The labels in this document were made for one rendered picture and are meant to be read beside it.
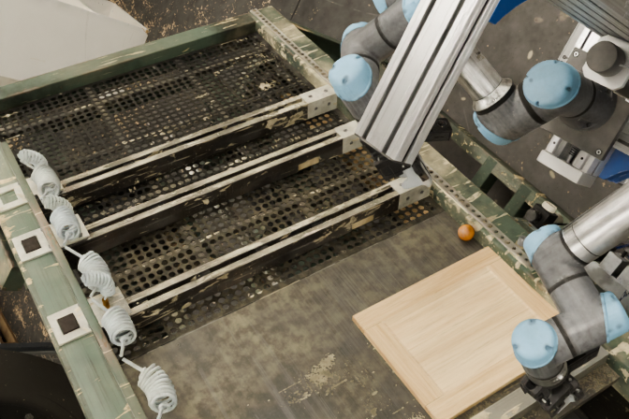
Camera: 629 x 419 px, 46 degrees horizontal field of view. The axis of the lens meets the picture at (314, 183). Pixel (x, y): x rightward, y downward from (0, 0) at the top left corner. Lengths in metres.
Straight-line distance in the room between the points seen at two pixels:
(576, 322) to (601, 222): 0.17
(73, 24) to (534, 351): 4.37
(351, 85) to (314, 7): 2.94
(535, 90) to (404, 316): 0.70
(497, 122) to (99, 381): 1.14
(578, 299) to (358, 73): 0.54
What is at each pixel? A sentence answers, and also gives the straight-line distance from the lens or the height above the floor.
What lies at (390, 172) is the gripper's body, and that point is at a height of 1.68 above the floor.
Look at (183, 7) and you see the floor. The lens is 5.22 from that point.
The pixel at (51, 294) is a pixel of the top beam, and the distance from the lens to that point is 2.08.
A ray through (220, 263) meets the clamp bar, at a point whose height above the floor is 1.51.
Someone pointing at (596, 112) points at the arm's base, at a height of 1.09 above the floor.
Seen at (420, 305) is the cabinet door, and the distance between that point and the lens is 2.08.
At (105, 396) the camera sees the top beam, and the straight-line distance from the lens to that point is 1.86.
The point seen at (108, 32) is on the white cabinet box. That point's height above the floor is 0.29.
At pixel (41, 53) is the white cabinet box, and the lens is 5.26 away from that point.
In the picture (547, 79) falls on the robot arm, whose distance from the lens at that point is 1.82.
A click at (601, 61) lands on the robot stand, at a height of 1.57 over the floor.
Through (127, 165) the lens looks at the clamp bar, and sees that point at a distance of 2.44.
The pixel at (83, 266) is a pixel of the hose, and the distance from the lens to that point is 1.98.
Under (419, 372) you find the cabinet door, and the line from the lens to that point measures 1.96.
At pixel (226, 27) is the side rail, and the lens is 3.09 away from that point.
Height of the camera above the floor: 2.84
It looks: 46 degrees down
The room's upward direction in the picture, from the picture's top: 80 degrees counter-clockwise
